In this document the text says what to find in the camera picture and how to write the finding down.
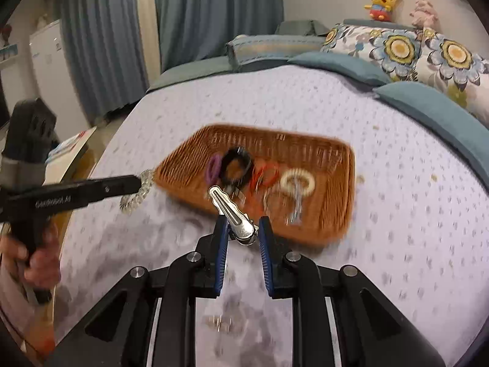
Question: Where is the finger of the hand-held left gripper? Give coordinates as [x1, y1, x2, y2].
[90, 175, 141, 201]

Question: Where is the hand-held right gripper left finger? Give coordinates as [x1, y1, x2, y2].
[44, 216, 230, 367]

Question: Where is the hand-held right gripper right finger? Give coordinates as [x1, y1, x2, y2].
[258, 216, 447, 367]

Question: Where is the large clear bead bracelet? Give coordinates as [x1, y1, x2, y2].
[120, 168, 153, 215]

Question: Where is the silver metal hair clip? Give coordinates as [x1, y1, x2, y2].
[207, 185, 257, 245]

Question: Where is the white pearl bracelet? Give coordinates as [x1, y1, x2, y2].
[174, 218, 205, 245]

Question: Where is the clear crystal bracelet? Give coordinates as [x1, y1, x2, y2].
[263, 189, 285, 213]

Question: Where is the cream spiral hair tie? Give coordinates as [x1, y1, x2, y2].
[280, 168, 316, 196]

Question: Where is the red string bracelet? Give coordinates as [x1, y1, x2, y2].
[248, 161, 281, 215]

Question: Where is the purple spiral hair tie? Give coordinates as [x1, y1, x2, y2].
[205, 153, 224, 184]

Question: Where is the brown wicker basket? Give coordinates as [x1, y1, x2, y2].
[153, 123, 356, 247]

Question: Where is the black wrist watch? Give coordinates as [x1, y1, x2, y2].
[219, 146, 255, 186]

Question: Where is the person's left hand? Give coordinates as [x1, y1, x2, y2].
[0, 224, 62, 289]

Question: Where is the white printed booklet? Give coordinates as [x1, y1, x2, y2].
[46, 126, 98, 165]

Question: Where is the floral quilted bedspread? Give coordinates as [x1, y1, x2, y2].
[57, 63, 489, 367]

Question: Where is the white refrigerator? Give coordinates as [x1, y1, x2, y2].
[28, 19, 96, 150]

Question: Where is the blue curtain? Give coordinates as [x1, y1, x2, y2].
[57, 0, 149, 123]
[151, 0, 285, 73]

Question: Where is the striped blue folded blanket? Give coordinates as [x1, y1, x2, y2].
[225, 34, 329, 71]

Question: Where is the blue flat pillow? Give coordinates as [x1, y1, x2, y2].
[286, 51, 392, 87]
[372, 80, 489, 176]

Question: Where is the floral print pillow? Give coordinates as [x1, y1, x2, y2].
[414, 27, 489, 127]
[321, 23, 425, 81]

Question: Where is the yellow plush toy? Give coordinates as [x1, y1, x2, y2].
[364, 0, 402, 21]

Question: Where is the pink plush toy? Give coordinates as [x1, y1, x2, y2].
[410, 0, 440, 27]

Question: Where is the teal bed frame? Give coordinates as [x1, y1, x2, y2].
[145, 55, 233, 92]

